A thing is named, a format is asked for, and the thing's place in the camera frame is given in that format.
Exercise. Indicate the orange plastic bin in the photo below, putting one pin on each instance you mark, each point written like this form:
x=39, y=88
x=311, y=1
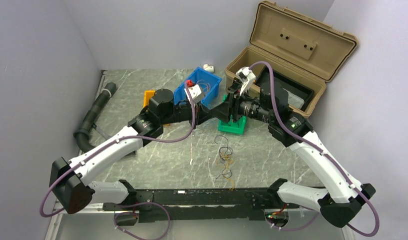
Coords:
x=149, y=96

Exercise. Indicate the tan plastic toolbox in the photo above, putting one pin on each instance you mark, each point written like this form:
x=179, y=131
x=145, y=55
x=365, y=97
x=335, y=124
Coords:
x=299, y=47

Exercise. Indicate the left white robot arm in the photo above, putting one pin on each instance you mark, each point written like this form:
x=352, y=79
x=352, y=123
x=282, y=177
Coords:
x=73, y=181

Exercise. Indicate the green plastic bin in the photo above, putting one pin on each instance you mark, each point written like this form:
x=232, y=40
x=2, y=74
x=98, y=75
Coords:
x=233, y=127

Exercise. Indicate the silver wrench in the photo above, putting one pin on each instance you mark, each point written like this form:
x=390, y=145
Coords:
x=101, y=132

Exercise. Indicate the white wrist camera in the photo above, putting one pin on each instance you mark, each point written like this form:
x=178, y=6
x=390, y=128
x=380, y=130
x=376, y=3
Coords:
x=193, y=91
x=247, y=77

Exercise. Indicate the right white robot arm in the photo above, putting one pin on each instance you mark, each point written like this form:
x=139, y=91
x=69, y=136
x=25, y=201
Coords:
x=342, y=196

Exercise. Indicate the grey plastic case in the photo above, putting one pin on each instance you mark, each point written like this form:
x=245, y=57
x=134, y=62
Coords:
x=295, y=100

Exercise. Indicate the aluminium frame rail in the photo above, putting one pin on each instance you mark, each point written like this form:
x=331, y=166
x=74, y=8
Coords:
x=339, y=201

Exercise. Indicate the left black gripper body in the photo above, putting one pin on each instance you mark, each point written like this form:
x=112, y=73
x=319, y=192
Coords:
x=184, y=113

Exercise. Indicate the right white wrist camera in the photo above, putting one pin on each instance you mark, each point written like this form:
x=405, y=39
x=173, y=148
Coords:
x=247, y=77

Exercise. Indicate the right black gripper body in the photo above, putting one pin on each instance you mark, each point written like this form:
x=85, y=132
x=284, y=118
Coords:
x=239, y=99

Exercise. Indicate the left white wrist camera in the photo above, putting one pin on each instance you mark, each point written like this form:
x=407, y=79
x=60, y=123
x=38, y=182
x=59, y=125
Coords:
x=193, y=91

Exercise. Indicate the white plastic fitting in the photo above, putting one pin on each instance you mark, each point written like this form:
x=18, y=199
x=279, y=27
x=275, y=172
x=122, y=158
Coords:
x=208, y=68

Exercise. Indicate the black toolbox tray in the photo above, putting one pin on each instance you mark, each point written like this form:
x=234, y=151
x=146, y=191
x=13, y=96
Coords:
x=295, y=87

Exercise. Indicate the blue plastic bin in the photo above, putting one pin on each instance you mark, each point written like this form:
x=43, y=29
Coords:
x=209, y=82

